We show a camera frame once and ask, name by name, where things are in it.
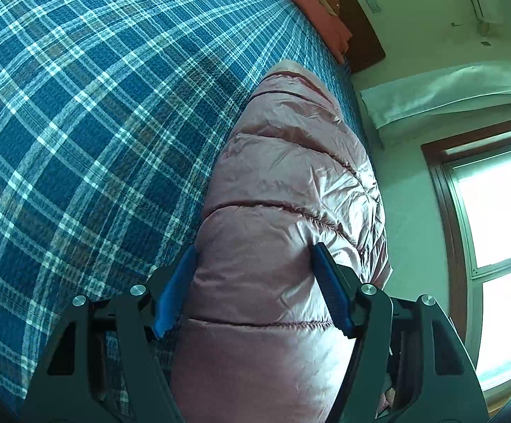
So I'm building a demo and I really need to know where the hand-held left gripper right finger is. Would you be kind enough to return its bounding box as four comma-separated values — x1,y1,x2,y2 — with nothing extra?
310,242,489,423

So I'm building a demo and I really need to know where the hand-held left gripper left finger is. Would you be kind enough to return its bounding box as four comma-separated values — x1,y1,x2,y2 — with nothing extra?
22,244,199,423

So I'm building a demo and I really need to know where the pink down jacket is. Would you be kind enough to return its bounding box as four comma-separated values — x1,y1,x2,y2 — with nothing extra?
169,59,397,423

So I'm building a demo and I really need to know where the wooden-framed window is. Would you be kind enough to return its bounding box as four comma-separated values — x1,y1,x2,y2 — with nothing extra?
420,123,511,406

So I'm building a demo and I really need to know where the blue plaid bed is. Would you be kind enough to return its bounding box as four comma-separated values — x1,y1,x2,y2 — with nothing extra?
0,0,373,421

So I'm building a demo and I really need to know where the white curtain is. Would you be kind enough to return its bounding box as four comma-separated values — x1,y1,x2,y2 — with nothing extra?
360,64,511,148

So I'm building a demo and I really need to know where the wooden headboard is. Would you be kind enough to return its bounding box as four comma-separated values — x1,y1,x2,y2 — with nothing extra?
312,0,387,75

